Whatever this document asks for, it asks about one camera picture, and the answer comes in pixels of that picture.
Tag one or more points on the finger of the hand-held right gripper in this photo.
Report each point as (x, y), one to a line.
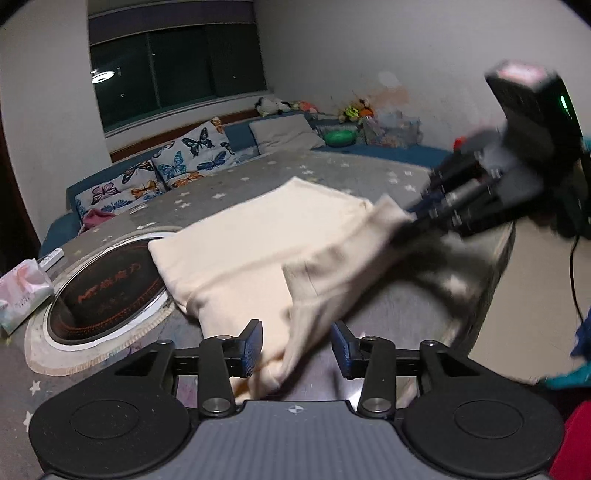
(480, 207)
(455, 177)

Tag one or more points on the orange plush toy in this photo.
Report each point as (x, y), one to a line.
(307, 107)

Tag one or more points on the dark window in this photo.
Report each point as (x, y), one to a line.
(184, 69)

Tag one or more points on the blue sofa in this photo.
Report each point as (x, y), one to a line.
(240, 136)

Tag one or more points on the yellow green plush toy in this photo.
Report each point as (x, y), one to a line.
(351, 113)

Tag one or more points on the green bowl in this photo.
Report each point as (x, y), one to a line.
(340, 137)

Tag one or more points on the pink tissue packet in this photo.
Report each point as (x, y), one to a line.
(23, 295)

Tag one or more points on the cream garment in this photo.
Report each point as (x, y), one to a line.
(258, 249)

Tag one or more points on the white remote control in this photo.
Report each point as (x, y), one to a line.
(51, 258)

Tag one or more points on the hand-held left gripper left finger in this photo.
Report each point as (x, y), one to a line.
(252, 347)

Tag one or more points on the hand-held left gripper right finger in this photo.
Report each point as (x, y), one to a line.
(340, 351)

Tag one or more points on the pink cloth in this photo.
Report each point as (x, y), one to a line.
(94, 218)

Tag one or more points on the red cloth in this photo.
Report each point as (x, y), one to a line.
(575, 443)

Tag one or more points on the teal cloth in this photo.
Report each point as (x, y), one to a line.
(570, 378)

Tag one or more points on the round black induction hob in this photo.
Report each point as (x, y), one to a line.
(108, 295)

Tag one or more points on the butterfly print pillow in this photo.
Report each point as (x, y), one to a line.
(196, 152)
(117, 189)

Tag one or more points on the clear plastic box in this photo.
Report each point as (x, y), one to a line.
(392, 131)

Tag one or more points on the cream fringed round mat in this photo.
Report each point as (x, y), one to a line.
(55, 357)

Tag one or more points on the grey pillow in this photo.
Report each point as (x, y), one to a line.
(284, 131)

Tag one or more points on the white and black plush toy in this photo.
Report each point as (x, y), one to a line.
(272, 106)

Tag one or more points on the blue cloth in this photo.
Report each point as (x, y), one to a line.
(582, 334)

